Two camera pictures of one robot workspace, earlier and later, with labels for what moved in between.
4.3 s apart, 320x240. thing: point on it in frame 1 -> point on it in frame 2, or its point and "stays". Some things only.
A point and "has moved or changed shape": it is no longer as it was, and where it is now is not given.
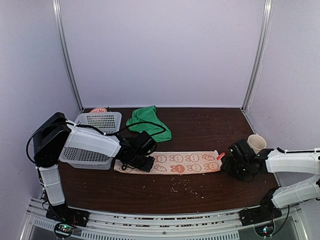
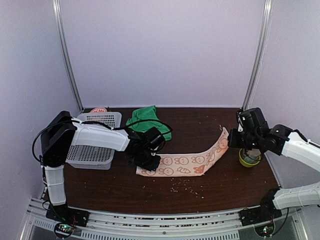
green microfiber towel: [146, 119] stays
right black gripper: [226, 166] -> [233, 142]
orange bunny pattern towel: [180, 162] has moved or changed shape
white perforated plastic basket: [108, 123] stays
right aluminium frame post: [264, 39] stays
